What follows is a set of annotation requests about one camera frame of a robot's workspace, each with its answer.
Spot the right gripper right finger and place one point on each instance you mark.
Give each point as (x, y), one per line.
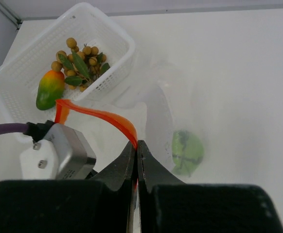
(150, 173)

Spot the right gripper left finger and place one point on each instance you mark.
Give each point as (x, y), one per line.
(115, 208)

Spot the fake green avocado half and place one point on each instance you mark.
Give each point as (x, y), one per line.
(187, 152)

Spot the clear zip top bag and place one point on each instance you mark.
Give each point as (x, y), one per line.
(156, 100)

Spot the fake orange green mango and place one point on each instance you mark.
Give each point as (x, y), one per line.
(51, 88)

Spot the fake longan fruit bunch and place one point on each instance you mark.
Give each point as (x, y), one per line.
(81, 67)

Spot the white plastic mesh basket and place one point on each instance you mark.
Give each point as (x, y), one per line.
(20, 76)

